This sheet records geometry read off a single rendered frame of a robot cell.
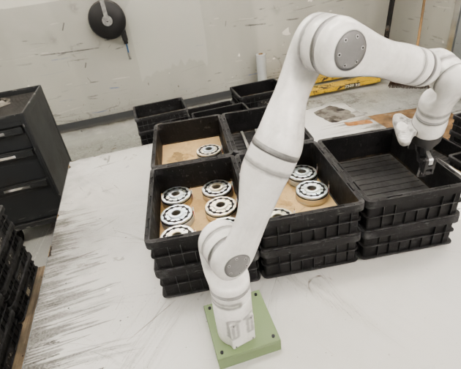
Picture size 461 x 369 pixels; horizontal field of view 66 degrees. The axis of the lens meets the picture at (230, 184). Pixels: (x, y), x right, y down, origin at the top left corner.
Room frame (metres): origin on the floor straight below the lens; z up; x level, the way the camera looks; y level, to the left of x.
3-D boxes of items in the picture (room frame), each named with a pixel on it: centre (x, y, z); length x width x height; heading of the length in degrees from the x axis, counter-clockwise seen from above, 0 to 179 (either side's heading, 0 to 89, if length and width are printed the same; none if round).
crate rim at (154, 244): (0.91, 0.11, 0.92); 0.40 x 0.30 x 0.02; 4
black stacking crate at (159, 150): (1.31, 0.14, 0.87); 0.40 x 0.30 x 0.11; 4
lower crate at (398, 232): (0.95, -0.49, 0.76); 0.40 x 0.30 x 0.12; 4
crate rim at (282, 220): (0.93, -0.19, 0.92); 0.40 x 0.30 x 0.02; 4
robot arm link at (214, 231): (0.55, 0.03, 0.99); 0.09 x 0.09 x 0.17; 22
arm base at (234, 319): (0.55, 0.03, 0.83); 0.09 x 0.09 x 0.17; 23
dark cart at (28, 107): (2.27, 1.40, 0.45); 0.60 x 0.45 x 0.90; 11
